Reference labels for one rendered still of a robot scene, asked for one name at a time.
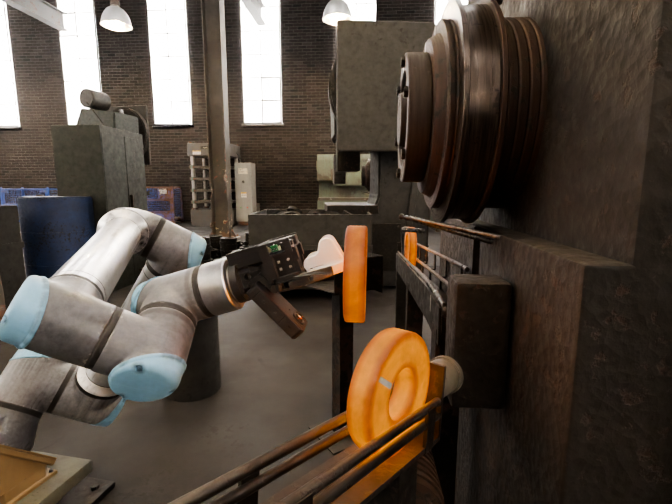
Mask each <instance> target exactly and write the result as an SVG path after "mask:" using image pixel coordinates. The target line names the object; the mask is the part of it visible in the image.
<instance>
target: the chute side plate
mask: <svg viewBox="0 0 672 504"><path fill-rule="evenodd" d="M396 264H397V271H398V273H399V275H400V276H401V278H402V280H403V281H404V283H405V285H406V280H407V281H408V290H409V291H410V293H411V295H412V296H413V298H414V300H415V301H416V303H417V305H418V307H419V308H420V310H421V312H422V313H423V315H424V317H425V318H426V320H427V323H428V325H429V327H430V329H431V332H432V321H433V322H434V325H435V327H436V329H437V339H436V343H437V345H440V338H441V314H442V308H441V306H440V305H439V304H438V302H437V300H436V298H435V297H434V295H433V293H432V292H431V291H430V289H429V287H428V286H427V285H426V284H425V283H424V282H423V280H422V279H421V278H420V277H419V276H418V275H417V274H416V273H415V272H414V271H413V270H412V269H411V268H410V266H409V265H408V264H407V263H406V262H405V261H404V260H403V259H402V258H401V257H400V255H399V254H398V253H396ZM430 295H431V309H430Z"/></svg>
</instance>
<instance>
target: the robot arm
mask: <svg viewBox="0 0 672 504"><path fill-rule="evenodd" d="M266 243H267V244H266ZM206 245H207V243H206V240H205V239H204V238H202V237H200V236H198V235H196V234H195V233H194V232H191V231H189V230H187V229H184V228H182V227H180V226H178V225H176V224H174V223H172V222H170V221H168V220H166V219H164V218H162V217H160V216H158V215H156V214H153V213H150V212H147V211H144V210H140V209H135V208H126V207H123V208H117V209H114V210H111V211H109V212H108V213H106V214H105V215H104V216H103V217H102V218H101V219H100V221H99V222H98V225H97V229H96V234H95V235H94V236H92V237H91V238H90V239H89V240H88V241H87V242H86V243H85V244H84V245H83V246H82V247H81V248H80V249H79V250H78V251H77V252H76V253H75V254H74V255H73V256H72V257H71V258H70V259H69V260H68V261H67V262H66V263H65V264H64V265H63V266H62V267H61V268H60V269H59V270H58V271H57V272H56V273H55V274H54V275H53V276H52V277H50V278H49V279H48V278H47V277H45V276H37V275H31V276H29V277H28V278H27V279H26V280H25V281H24V283H23V284H22V286H21V287H20V289H19V290H18V292H17V293H16V295H15V297H14V298H13V300H12V302H11V303H10V305H9V307H8V309H7V310H6V312H5V314H4V316H3V318H2V320H1V322H0V340H1V341H3V342H6V343H9V344H11V345H14V346H15V347H16V348H18V351H17V352H16V353H15V355H14V356H13V357H12V359H10V360H9V363H8V364H7V366H6V367H5V369H4V371H3V372H2V374H1V375H0V444H1V445H5V446H10V447H14V448H18V449H22V450H27V451H31V450H32V448H33V446H34V444H35V442H34V441H35V437H36V432H37V427H38V422H39V420H40V418H41V416H42V414H43V413H44V412H47V413H50V414H54V415H58V416H62V417H65V418H69V419H73V420H77V421H80V422H84V423H88V424H91V425H97V426H103V427H105V426H108V425H110V424H111V423H112V422H113V421H114V420H115V418H116V417H117V416H118V414H119V413H120V411H121V409H122V408H123V406H124V403H125V401H126V400H127V399H128V400H132V401H138V402H149V401H156V400H160V399H163V398H165V397H167V396H169V395H170V394H172V393H173V392H174V391H175V390H176V389H177V388H178V386H179V384H180V381H181V378H182V375H183V374H184V372H185V370H186V367H187V364H186V361H187V358H188V354H189V351H190V347H191V344H192V340H193V337H194V333H195V329H196V326H197V322H198V321H200V320H204V319H208V318H211V317H214V316H218V315H221V314H225V313H229V312H232V311H236V310H239V309H242V308H243V306H244V304H245V302H247V301H250V300H251V299H252V300H253V301H254V302H255V303H256V304H257V305H258V306H259V307H260V308H261V309H262V310H263V311H264V312H265V313H266V314H267V315H268V316H269V317H270V318H271V319H272V320H273V321H274V322H275V323H276V324H277V325H278V326H279V327H281V328H282V329H283V330H284V332H285V333H287V334H288V335H289V336H290V337H291V338H292V339H296V338H297V337H299V336H300V335H301V334H302V333H303V332H304V330H305V328H306V325H307V320H306V319H305V318H304V317H303V316H302V315H301V314H300V313H299V312H298V311H297V310H296V309H295V308H294V307H293V306H292V305H291V304H290V303H289V302H288V301H287V300H286V299H285V298H284V297H283V296H282V295H281V294H280V292H285V291H290V290H293V289H296V288H299V287H301V286H303V285H307V284H310V283H313V282H316V281H319V280H322V279H325V278H328V277H330V276H333V275H335V274H338V273H340V272H343V261H344V253H343V251H342V249H341V248H340V246H339V244H338V243H337V241H336V239H335V238H334V237H333V236H332V235H325V236H323V237H322V239H321V240H320V241H319V245H318V251H316V252H313V253H310V254H309V255H308V257H307V258H306V259H305V260H304V257H303V254H304V250H303V247H302V244H301V242H299V240H298V237H297V234H296V232H294V233H291V234H287V235H284V236H281V237H277V238H274V239H270V240H267V241H266V242H263V243H261V244H258V245H255V246H251V247H248V248H245V249H241V250H240V249H239V250H235V251H232V252H231V253H229V254H226V258H222V259H219V260H215V261H212V262H208V263H205V264H202V265H200V264H201V261H202V259H203V256H204V253H205V250H206ZM268 246H269V247H268ZM133 254H137V255H140V256H142V257H144V258H146V259H147V261H146V264H145V266H144V268H143V270H142V271H141V273H140V275H139V277H138V279H137V280H136V282H135V284H134V286H133V287H132V289H131V291H130V293H129V294H128V296H127V298H126V300H125V302H124V303H123V305H122V307H121V308H120V307H117V306H115V305H113V304H110V303H107V300H108V299H109V297H110V295H111V293H112V291H113V290H114V288H115V286H116V284H117V282H118V281H119V279H120V277H121V275H122V273H123V272H124V270H125V268H126V266H127V264H128V263H129V261H130V259H131V257H132V255H133Z"/></svg>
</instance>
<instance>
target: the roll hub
mask: <svg viewBox="0 0 672 504"><path fill-rule="evenodd" d="M404 86H408V98H407V99H404V98H403V91H404ZM400 88H401V91H400V92H399V101H398V114H397V143H398V169H401V175H400V181H401V182H421V181H422V180H423V179H424V176H425V173H426V169H427V163H428V157H429V150H430V141H431V130H432V114H433V74H432V63H431V58H430V55H429V53H428V52H406V53H405V67H404V73H403V68H402V71H401V81H400ZM401 149H405V151H406V155H405V160H401Z"/></svg>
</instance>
